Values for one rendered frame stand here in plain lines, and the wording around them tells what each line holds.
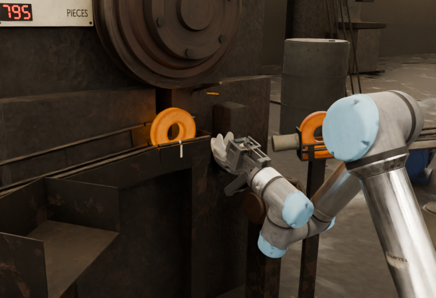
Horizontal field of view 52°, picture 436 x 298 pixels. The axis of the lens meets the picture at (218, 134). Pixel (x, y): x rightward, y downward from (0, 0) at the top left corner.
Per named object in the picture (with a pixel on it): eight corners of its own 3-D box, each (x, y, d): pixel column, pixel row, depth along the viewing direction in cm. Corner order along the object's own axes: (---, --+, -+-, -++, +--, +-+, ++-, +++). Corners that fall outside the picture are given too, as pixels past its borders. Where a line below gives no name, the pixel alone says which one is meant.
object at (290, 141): (272, 149, 162) (270, 133, 160) (296, 147, 162) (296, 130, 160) (274, 154, 156) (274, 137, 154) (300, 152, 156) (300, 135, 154)
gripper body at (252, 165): (248, 134, 120) (278, 158, 113) (241, 160, 124) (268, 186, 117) (226, 138, 116) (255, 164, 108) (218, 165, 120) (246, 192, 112)
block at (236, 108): (210, 167, 164) (211, 102, 158) (227, 163, 169) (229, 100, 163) (228, 175, 156) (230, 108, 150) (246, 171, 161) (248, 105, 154)
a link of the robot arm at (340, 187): (417, 74, 95) (306, 206, 127) (387, 78, 89) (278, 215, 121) (458, 113, 89) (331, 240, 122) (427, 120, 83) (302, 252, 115)
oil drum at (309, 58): (265, 132, 434) (270, 37, 411) (307, 123, 470) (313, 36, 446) (313, 147, 389) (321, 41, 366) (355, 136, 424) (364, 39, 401)
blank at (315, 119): (313, 161, 162) (316, 163, 159) (289, 127, 158) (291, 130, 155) (350, 136, 160) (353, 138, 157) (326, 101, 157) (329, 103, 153)
